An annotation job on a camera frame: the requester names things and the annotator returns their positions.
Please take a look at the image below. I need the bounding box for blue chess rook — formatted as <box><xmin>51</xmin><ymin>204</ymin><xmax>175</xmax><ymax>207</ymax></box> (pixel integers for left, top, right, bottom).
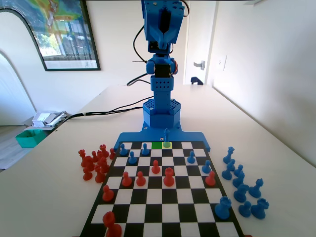
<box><xmin>251</xmin><ymin>198</ymin><xmax>270</xmax><ymax>219</ymax></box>
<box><xmin>214</xmin><ymin>196</ymin><xmax>232</xmax><ymax>220</ymax></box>

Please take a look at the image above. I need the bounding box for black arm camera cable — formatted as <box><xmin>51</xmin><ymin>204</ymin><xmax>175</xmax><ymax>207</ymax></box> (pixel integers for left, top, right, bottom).
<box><xmin>126</xmin><ymin>24</ymin><xmax>153</xmax><ymax>87</ymax></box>

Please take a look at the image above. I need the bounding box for white light switch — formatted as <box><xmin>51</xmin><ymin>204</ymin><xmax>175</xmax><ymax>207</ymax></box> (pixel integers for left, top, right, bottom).
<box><xmin>218</xmin><ymin>55</ymin><xmax>227</xmax><ymax>72</ymax></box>

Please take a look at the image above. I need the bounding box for pile of papers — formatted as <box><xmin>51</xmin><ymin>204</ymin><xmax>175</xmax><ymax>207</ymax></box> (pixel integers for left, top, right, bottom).
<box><xmin>24</xmin><ymin>110</ymin><xmax>69</xmax><ymax>131</ymax></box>

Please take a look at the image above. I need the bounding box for white door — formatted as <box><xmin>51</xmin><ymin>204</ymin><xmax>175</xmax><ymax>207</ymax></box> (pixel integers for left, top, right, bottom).
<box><xmin>184</xmin><ymin>0</ymin><xmax>218</xmax><ymax>86</ymax></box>

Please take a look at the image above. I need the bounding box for blue printed base plate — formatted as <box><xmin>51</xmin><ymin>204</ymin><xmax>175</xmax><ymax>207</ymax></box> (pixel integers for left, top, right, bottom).
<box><xmin>115</xmin><ymin>122</ymin><xmax>212</xmax><ymax>153</ymax></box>

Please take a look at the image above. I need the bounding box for green plastic box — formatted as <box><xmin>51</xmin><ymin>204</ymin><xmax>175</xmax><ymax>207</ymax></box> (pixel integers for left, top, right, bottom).
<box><xmin>15</xmin><ymin>130</ymin><xmax>45</xmax><ymax>149</ymax></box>

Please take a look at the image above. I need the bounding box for black white chessboard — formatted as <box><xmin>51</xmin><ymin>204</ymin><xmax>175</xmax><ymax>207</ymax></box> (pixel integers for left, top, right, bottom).
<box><xmin>79</xmin><ymin>141</ymin><xmax>245</xmax><ymax>237</ymax></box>

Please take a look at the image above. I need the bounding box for white arched chair back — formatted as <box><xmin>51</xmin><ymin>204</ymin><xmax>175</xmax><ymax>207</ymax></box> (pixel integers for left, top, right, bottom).
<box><xmin>0</xmin><ymin>8</ymin><xmax>46</xmax><ymax>126</ymax></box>

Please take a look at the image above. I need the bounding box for black framed wall poster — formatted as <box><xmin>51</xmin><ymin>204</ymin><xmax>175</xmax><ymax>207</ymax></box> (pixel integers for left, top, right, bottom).
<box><xmin>0</xmin><ymin>0</ymin><xmax>101</xmax><ymax>72</ymax></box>

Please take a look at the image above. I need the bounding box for black table cable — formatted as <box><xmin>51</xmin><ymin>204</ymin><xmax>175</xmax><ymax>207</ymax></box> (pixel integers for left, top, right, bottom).
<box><xmin>53</xmin><ymin>96</ymin><xmax>155</xmax><ymax>131</ymax></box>
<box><xmin>53</xmin><ymin>105</ymin><xmax>146</xmax><ymax>131</ymax></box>

